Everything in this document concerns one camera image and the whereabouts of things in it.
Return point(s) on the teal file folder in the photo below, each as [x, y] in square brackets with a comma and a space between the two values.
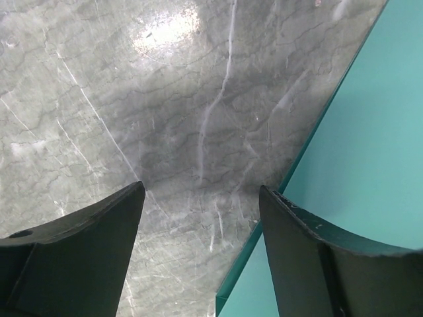
[361, 167]

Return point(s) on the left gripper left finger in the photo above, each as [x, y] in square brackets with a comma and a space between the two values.
[75, 265]

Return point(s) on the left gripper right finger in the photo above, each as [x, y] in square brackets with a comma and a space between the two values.
[320, 269]

